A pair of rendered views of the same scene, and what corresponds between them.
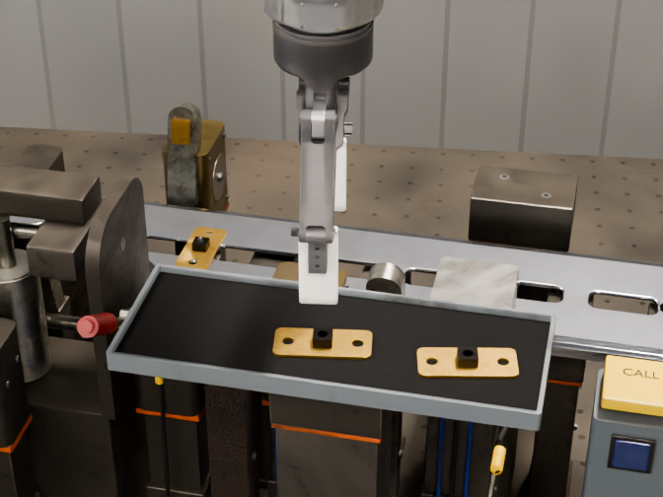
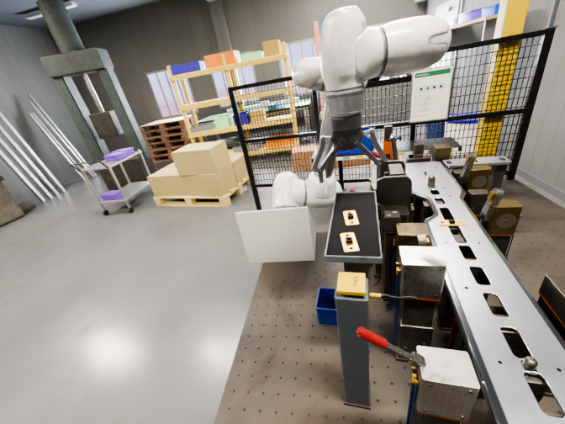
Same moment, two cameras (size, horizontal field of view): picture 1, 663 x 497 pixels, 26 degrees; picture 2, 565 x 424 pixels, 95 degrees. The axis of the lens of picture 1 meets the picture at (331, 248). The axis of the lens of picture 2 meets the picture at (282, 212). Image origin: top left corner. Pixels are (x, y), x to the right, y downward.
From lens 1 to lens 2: 1.15 m
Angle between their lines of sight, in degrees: 80
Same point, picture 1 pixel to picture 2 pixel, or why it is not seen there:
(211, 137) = (508, 206)
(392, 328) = (362, 227)
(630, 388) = (345, 278)
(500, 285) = (428, 262)
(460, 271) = (431, 251)
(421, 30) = not seen: outside the picture
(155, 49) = not seen: outside the picture
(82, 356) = not seen: hidden behind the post
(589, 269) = (536, 328)
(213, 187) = (497, 220)
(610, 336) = (477, 333)
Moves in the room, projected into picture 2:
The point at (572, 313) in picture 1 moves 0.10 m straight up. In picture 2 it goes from (488, 320) to (498, 288)
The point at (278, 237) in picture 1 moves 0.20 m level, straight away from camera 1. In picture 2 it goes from (473, 235) to (536, 227)
